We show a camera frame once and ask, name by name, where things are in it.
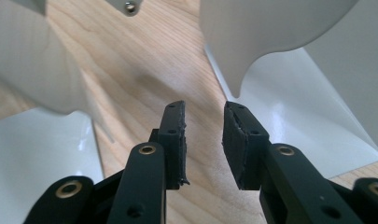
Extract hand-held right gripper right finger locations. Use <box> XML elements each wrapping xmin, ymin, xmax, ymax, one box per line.
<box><xmin>222</xmin><ymin>101</ymin><xmax>363</xmax><ymax>224</ymax></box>

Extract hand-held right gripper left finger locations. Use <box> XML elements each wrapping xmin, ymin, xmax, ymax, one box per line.
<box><xmin>106</xmin><ymin>100</ymin><xmax>190</xmax><ymax>224</ymax></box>

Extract expandable grey metal bookend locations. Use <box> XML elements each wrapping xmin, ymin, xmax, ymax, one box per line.
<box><xmin>0</xmin><ymin>0</ymin><xmax>378</xmax><ymax>224</ymax></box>

